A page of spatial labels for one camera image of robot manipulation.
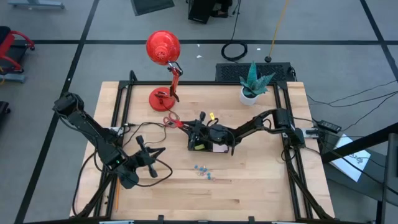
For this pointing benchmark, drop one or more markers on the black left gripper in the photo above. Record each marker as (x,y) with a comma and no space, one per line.
(144,158)

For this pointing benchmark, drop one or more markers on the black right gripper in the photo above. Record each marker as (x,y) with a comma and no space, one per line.
(206,133)

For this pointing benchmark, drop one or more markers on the yellow-green eraser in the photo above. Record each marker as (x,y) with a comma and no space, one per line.
(199,147)

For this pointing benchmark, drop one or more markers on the black mesh desk organizer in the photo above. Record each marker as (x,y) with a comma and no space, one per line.
(209,148)

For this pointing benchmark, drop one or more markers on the pink sticky note pad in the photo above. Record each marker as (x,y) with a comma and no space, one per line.
(221,148)

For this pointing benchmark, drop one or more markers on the orange pencil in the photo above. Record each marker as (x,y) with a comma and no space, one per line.
(117,196)

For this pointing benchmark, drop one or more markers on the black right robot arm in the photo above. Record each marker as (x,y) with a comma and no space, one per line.
(248,127)

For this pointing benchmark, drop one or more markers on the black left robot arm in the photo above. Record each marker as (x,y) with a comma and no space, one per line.
(93,133)

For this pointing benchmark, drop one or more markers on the green plant in white pot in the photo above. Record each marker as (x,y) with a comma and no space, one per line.
(247,99)

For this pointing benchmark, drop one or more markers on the black vented case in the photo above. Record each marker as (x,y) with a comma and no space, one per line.
(227,72)

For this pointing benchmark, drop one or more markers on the red desk lamp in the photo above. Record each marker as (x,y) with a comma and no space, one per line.
(163,46)

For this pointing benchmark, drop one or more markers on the black computer tower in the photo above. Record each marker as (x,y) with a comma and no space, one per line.
(200,11)

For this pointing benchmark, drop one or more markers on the person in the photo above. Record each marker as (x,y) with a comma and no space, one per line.
(222,9)

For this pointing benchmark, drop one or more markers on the black flat panel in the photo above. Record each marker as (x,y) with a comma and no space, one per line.
(149,6)

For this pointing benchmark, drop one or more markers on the black power adapter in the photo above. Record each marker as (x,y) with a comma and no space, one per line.
(329,125)

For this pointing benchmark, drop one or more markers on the white printed paper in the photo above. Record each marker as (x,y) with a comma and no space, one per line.
(354,165)

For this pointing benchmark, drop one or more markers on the red cart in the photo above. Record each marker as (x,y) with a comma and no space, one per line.
(7,42)

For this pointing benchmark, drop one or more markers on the grey metal stand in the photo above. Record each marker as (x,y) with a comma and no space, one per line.
(35,4)

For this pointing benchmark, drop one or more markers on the dark side desk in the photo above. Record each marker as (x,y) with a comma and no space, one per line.
(391,174)

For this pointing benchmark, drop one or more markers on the black aluminium table frame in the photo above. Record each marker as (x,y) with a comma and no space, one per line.
(202,83)

